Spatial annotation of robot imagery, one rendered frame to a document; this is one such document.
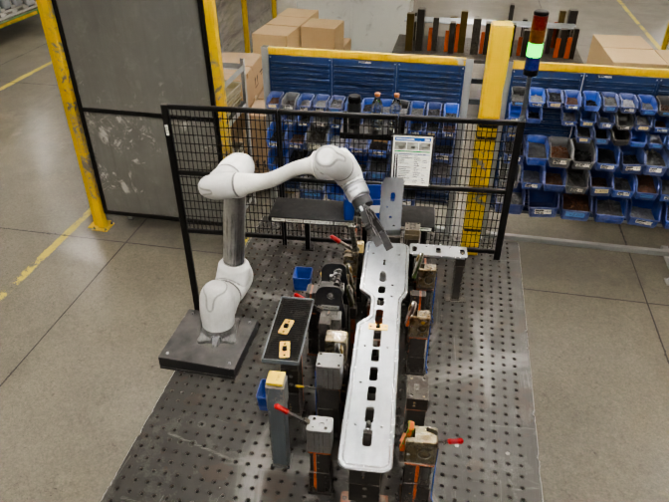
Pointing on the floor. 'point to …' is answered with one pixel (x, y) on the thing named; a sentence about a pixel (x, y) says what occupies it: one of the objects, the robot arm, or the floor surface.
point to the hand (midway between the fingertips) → (383, 244)
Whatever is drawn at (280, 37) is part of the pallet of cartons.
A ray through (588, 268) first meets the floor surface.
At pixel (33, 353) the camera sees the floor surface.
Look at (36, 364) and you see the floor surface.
